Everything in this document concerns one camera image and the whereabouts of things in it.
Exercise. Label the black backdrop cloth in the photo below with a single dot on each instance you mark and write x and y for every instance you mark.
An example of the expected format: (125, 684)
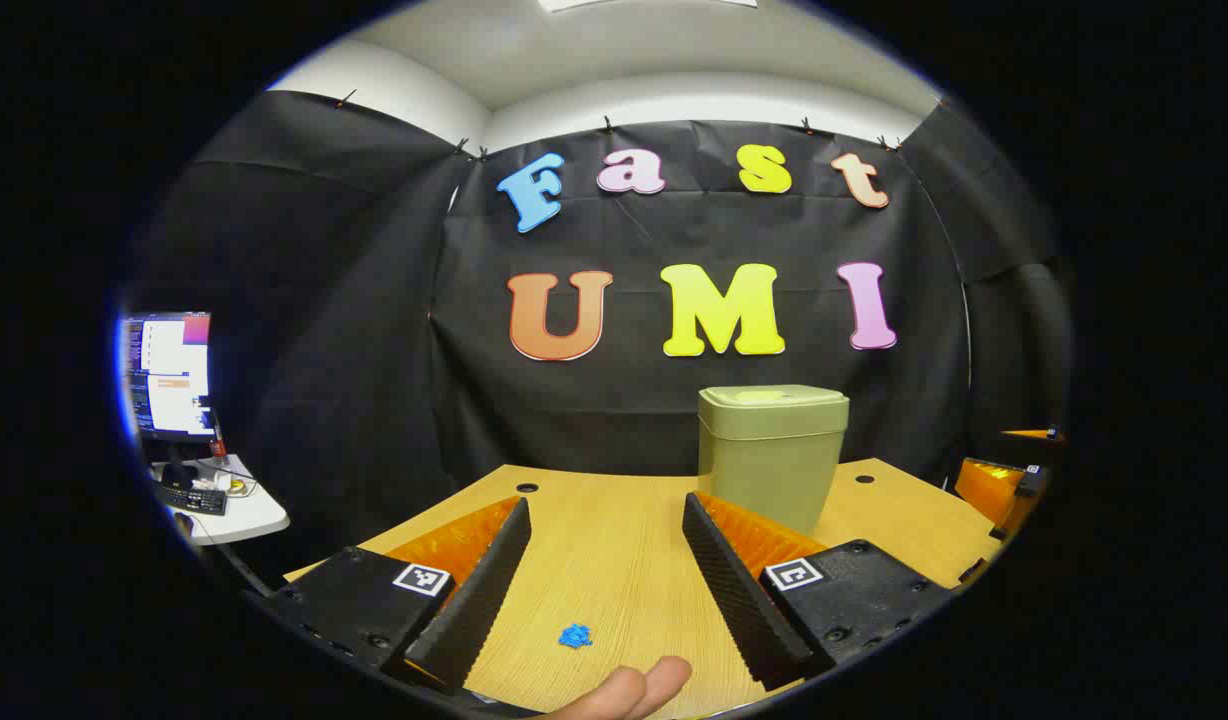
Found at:
(374, 330)

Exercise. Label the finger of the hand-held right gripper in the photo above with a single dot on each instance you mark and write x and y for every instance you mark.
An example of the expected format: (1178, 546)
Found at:
(1029, 435)
(989, 490)

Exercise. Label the white side table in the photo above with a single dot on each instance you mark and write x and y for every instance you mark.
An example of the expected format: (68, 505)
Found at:
(254, 515)

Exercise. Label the green desktop garbage bin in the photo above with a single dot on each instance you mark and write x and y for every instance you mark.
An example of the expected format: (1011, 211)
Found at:
(769, 460)

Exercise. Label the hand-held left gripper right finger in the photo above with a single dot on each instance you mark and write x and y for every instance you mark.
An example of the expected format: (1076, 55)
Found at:
(739, 600)

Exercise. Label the wooden desktop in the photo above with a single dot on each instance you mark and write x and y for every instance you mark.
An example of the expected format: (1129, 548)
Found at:
(614, 560)

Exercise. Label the computer monitor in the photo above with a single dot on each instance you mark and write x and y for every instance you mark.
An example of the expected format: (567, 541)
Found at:
(169, 375)

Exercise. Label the black keyboard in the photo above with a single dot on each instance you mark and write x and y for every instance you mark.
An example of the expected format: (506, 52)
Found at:
(194, 498)

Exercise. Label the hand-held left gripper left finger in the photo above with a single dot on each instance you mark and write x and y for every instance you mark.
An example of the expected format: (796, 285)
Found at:
(474, 600)

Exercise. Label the blue paper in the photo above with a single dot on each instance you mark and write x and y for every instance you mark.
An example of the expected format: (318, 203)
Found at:
(575, 636)

